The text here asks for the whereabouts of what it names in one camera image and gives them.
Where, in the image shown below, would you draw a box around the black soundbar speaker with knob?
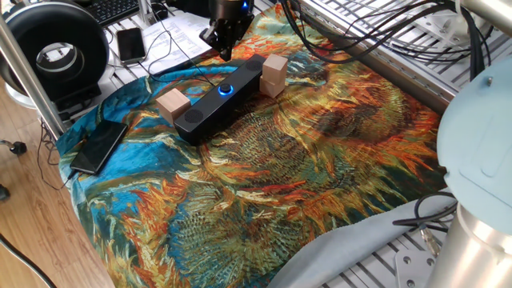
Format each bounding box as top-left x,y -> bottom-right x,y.
174,54 -> 268,147

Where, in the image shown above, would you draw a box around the thick black floor cable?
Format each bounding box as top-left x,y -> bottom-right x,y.
0,234 -> 57,288

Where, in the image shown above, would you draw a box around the silver metal frame post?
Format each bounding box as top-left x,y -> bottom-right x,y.
0,15 -> 67,141

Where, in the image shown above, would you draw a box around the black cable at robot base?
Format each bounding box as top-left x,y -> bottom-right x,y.
391,191 -> 459,234

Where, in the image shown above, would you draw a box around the large black smartphone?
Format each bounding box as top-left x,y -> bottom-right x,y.
69,119 -> 129,176

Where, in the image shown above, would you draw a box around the thin black speaker cable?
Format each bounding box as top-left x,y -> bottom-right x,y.
146,0 -> 217,87

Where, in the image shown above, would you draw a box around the white printed paper sheets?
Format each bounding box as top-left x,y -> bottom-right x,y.
138,11 -> 213,76

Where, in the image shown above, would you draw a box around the aluminium table edge rail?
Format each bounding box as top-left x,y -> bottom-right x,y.
295,0 -> 455,115

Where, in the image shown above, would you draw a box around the black round ring device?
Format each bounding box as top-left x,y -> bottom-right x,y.
0,2 -> 110,113

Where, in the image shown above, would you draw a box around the sunflower painting cloth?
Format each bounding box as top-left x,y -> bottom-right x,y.
55,3 -> 449,288

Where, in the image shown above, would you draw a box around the black keyboard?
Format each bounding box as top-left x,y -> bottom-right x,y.
86,0 -> 141,27

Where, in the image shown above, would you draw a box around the wooden cube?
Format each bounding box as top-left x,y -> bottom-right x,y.
262,54 -> 289,86
155,88 -> 192,127
258,76 -> 286,99

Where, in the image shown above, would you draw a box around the light grey blue cloth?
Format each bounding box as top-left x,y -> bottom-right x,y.
266,191 -> 457,288

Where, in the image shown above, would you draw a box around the thin black phone cable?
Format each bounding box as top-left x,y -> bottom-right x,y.
35,118 -> 77,191

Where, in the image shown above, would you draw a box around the black chair caster wheel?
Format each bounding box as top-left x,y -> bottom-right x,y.
0,138 -> 28,156

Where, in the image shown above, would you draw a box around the small black smartphone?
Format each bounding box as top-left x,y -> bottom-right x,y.
116,26 -> 147,66

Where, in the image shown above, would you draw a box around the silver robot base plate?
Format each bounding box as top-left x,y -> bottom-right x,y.
394,250 -> 440,288

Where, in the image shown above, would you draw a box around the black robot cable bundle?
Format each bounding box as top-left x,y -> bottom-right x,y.
279,0 -> 493,81

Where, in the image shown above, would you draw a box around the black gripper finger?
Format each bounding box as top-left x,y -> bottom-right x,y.
198,24 -> 223,53
218,27 -> 243,62

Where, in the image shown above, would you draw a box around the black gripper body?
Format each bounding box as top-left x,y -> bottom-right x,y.
207,0 -> 255,32

